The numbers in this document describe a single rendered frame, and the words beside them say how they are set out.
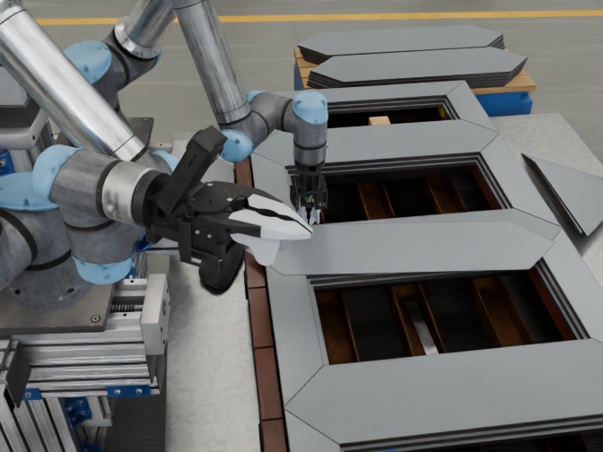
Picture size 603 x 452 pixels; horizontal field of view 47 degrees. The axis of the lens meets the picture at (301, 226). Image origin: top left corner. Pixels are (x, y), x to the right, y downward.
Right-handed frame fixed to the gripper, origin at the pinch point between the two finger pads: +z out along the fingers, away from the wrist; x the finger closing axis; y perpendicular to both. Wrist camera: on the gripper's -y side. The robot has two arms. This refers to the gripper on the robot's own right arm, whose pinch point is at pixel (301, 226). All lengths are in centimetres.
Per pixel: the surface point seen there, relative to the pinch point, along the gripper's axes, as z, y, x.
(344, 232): -19, 50, -77
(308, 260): -23, 52, -65
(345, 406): 0, 57, -30
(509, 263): 21, 50, -82
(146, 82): -207, 110, -268
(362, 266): -10, 52, -68
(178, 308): -53, 71, -55
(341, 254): -16, 51, -70
